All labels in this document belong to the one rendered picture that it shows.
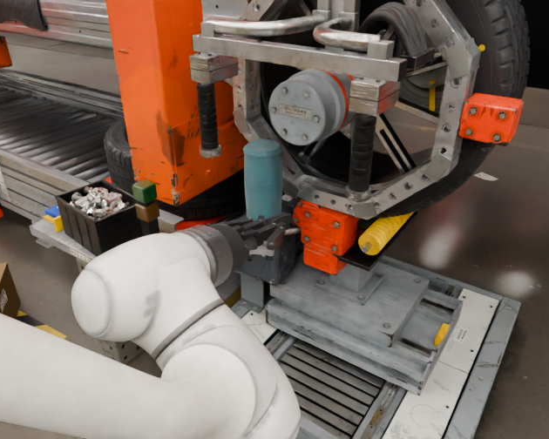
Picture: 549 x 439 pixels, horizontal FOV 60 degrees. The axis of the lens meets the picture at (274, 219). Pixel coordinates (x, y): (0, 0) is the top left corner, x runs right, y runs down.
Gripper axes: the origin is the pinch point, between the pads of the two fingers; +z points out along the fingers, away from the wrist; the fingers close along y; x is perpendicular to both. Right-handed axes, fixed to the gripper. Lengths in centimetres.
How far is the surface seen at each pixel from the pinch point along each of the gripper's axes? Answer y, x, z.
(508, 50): -28, -35, 30
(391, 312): -13, 35, 54
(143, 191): 37.0, 3.5, 6.1
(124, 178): 87, 17, 50
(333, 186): 3.8, -0.8, 35.8
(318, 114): 0.2, -19.1, 11.1
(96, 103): 188, 5, 128
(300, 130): 4.0, -15.5, 12.4
